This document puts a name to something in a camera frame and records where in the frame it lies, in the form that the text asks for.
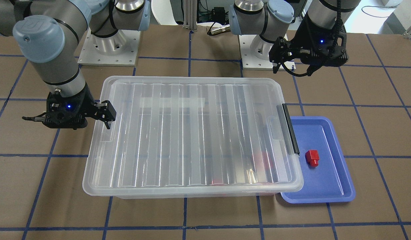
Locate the blue plastic tray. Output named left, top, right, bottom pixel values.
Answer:
left=281, top=116, right=356, bottom=204

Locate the black box latch handle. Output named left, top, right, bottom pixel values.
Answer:
left=282, top=103, right=300, bottom=156

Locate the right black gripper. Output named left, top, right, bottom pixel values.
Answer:
left=42, top=85, right=117, bottom=130

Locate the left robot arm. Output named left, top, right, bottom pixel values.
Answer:
left=228, top=0, right=359, bottom=77

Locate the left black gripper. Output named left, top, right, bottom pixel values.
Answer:
left=269, top=14, right=348, bottom=74

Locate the clear plastic box lid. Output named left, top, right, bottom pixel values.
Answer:
left=82, top=76, right=303, bottom=196

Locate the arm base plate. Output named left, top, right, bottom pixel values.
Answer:
left=238, top=35, right=274, bottom=71
left=78, top=30, right=142, bottom=67

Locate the aluminium frame post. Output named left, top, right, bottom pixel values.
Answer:
left=182, top=0, right=198, bottom=32

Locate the red block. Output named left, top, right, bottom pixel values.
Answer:
left=252, top=151, right=272, bottom=174
left=211, top=177, right=228, bottom=186
left=305, top=149, right=320, bottom=168

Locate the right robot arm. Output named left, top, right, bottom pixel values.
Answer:
left=0, top=0, right=151, bottom=130

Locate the red block in box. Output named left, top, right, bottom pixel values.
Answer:
left=252, top=151, right=272, bottom=174
left=211, top=177, right=228, bottom=186

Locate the white chair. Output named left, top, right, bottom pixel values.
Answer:
left=151, top=0, right=178, bottom=26

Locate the clear plastic storage box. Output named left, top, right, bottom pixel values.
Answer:
left=109, top=190, right=282, bottom=200

